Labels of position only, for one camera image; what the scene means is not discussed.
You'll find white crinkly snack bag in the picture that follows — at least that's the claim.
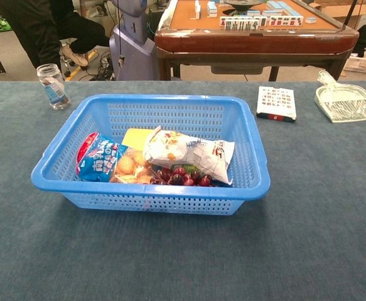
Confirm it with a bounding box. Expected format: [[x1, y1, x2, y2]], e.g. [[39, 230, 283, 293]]
[[142, 125, 235, 185]]

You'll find purple robot base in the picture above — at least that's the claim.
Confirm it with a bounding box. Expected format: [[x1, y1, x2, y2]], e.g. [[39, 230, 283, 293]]
[[109, 0, 158, 82]]

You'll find blue plastic perforated basket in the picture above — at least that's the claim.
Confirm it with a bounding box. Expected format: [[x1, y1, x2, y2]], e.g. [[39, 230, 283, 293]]
[[31, 93, 271, 216]]

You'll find white plastic mesh basket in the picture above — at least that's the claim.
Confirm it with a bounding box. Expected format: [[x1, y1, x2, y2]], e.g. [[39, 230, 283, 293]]
[[342, 50, 366, 76]]

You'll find red grape bunch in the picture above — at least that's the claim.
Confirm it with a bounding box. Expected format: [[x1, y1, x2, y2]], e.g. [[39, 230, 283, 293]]
[[148, 165, 221, 188]]

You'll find yellow sponge block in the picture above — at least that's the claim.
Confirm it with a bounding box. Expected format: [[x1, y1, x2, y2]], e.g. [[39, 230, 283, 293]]
[[121, 127, 156, 151]]

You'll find blue cookie bag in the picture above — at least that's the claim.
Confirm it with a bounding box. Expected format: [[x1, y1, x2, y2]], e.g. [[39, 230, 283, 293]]
[[75, 132, 158, 184]]

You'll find white patterned card box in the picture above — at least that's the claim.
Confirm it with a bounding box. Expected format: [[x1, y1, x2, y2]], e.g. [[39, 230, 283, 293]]
[[256, 85, 298, 123]]

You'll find brown mahjong table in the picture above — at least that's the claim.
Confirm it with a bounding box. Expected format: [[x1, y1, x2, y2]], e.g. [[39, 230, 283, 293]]
[[154, 0, 360, 82]]

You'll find clear glass jar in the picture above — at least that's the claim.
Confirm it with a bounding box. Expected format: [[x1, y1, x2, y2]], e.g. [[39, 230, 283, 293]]
[[36, 63, 72, 111]]

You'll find long mahjong tile row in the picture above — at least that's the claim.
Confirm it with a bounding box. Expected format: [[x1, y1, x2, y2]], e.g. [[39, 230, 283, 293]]
[[219, 15, 304, 31]]

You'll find black mahjong table centre dome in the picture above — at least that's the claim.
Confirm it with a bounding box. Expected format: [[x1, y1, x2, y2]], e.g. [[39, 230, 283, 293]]
[[223, 0, 265, 16]]

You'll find plastic-wrapped pale green dustpan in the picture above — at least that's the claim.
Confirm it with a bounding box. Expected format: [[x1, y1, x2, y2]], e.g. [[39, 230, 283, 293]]
[[314, 70, 366, 124]]

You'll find blue mahjong tile row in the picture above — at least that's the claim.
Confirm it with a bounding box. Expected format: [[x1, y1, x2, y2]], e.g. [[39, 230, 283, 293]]
[[266, 0, 294, 16]]

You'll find seated person in black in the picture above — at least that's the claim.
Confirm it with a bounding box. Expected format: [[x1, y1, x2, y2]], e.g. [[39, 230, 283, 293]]
[[0, 0, 111, 71]]

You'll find cardboard box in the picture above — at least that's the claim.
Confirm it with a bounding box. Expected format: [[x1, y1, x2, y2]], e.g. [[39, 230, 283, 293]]
[[311, 0, 366, 20]]

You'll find hanging cable with pendant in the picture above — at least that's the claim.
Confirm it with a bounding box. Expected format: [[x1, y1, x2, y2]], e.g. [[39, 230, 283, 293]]
[[116, 0, 126, 67]]

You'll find floor cable bundle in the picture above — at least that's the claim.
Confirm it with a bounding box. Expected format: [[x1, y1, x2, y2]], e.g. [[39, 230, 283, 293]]
[[88, 50, 118, 82]]

